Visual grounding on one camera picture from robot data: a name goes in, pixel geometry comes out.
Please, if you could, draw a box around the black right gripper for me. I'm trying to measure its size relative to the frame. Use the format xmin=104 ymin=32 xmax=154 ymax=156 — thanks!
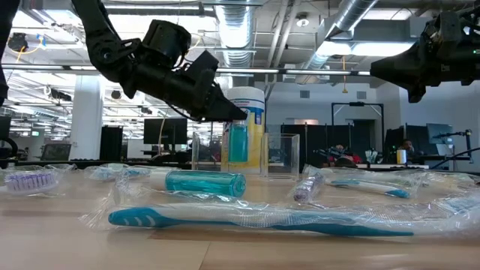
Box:
xmin=370 ymin=37 xmax=480 ymax=103

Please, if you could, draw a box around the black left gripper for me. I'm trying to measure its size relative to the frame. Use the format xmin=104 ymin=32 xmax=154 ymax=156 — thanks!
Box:
xmin=127 ymin=50 xmax=248 ymax=123

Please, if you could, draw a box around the teal mouthwash bottle white cap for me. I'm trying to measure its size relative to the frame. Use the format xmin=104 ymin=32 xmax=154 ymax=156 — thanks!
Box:
xmin=148 ymin=168 xmax=248 ymax=199
xmin=227 ymin=119 xmax=249 ymax=164

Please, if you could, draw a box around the purple toothbrush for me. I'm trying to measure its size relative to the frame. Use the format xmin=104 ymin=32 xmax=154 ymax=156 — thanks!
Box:
xmin=288 ymin=172 xmax=326 ymax=206
xmin=0 ymin=163 xmax=78 ymax=198

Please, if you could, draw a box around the bright ceiling light panel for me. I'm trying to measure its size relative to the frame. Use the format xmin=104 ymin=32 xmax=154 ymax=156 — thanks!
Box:
xmin=316 ymin=40 xmax=416 ymax=58

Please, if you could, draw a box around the white yellow Lysol wipes canister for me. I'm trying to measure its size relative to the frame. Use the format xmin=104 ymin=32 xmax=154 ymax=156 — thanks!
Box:
xmin=220 ymin=86 xmax=266 ymax=176

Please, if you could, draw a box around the black computer monitor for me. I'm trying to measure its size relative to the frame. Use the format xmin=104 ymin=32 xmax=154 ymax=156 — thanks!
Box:
xmin=143 ymin=118 xmax=188 ymax=146
xmin=0 ymin=115 xmax=12 ymax=142

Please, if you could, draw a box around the person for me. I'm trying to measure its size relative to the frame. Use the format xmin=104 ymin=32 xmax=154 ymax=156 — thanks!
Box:
xmin=324 ymin=143 xmax=363 ymax=169
xmin=397 ymin=138 xmax=416 ymax=158

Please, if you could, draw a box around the grey computer monitor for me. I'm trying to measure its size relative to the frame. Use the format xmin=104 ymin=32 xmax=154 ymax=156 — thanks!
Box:
xmin=426 ymin=122 xmax=455 ymax=157

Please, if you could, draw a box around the clear acrylic organizer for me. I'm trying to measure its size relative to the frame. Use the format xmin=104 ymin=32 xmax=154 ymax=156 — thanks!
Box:
xmin=190 ymin=130 xmax=301 ymax=180

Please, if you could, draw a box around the long linear ceiling light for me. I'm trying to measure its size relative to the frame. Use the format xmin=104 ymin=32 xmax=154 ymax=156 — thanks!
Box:
xmin=0 ymin=63 xmax=372 ymax=77

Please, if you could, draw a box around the black boom stand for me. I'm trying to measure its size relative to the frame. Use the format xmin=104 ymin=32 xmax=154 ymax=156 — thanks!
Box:
xmin=433 ymin=129 xmax=474 ymax=165

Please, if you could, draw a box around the dark room divider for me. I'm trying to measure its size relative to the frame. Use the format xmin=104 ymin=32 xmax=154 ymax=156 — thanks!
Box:
xmin=280 ymin=123 xmax=386 ymax=168

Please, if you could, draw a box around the black tall cabinet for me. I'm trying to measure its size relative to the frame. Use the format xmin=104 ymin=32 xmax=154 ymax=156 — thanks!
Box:
xmin=99 ymin=125 xmax=124 ymax=161

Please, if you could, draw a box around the white square pillar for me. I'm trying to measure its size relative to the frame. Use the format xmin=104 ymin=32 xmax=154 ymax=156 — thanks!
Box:
xmin=70 ymin=74 xmax=105 ymax=161

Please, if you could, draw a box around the black mesh office chair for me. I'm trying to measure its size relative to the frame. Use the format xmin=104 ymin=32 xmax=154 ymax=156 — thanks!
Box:
xmin=40 ymin=143 xmax=72 ymax=162

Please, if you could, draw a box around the black left camera cable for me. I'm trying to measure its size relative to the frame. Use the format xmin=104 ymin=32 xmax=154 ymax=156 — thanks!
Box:
xmin=163 ymin=97 xmax=202 ymax=123

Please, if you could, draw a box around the black gantry frame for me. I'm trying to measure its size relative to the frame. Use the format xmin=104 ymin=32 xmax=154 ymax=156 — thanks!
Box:
xmin=331 ymin=100 xmax=385 ymax=168

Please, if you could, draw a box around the yellow hanging cord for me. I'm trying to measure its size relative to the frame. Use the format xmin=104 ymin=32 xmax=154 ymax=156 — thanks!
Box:
xmin=340 ymin=55 xmax=349 ymax=95

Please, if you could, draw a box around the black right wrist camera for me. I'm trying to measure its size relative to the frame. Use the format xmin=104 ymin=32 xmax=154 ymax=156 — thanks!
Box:
xmin=422 ymin=9 xmax=468 ymax=39

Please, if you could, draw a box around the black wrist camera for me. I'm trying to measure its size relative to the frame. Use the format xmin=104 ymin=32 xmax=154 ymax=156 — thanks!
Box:
xmin=141 ymin=19 xmax=193 ymax=71
xmin=422 ymin=9 xmax=468 ymax=39

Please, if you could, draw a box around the ribbed metal air duct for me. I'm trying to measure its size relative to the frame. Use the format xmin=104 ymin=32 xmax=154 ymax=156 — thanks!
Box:
xmin=299 ymin=0 xmax=380 ymax=72

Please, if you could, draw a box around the shiny foil air duct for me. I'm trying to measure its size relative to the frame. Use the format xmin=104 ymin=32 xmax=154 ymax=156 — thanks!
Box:
xmin=214 ymin=4 xmax=257 ymax=69

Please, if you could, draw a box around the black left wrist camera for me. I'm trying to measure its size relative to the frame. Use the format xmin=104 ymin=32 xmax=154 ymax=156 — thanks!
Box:
xmin=141 ymin=19 xmax=193 ymax=71

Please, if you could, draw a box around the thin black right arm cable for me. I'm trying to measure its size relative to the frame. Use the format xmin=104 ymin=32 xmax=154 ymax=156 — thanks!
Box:
xmin=430 ymin=147 xmax=480 ymax=170

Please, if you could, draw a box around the black aluminium table frame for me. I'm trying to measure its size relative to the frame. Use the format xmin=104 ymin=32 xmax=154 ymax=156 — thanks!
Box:
xmin=0 ymin=159 xmax=480 ymax=177

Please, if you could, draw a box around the black ceiling camera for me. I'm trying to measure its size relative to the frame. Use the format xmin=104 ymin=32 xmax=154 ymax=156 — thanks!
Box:
xmin=7 ymin=32 xmax=29 ymax=53

